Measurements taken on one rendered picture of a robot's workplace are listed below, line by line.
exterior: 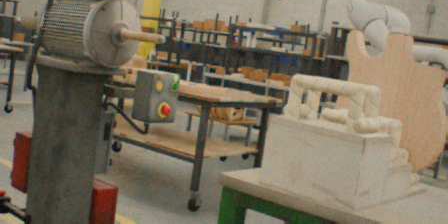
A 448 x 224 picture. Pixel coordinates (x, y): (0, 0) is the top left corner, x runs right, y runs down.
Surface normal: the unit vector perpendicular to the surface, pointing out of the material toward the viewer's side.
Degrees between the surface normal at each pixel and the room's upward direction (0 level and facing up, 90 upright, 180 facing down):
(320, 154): 90
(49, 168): 90
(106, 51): 97
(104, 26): 88
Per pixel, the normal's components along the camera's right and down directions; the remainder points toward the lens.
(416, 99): -0.65, -0.04
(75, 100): 0.78, 0.16
